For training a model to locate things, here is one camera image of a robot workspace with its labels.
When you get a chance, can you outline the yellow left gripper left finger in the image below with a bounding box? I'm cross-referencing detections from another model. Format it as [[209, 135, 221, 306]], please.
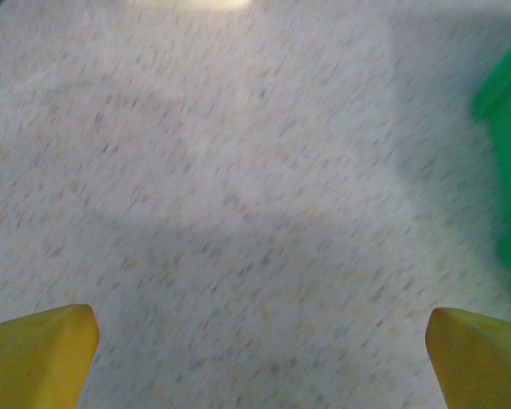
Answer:
[[0, 302, 100, 409]]

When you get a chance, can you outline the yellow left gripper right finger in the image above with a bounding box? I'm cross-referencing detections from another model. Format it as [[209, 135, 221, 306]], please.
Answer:
[[425, 307, 511, 409]]

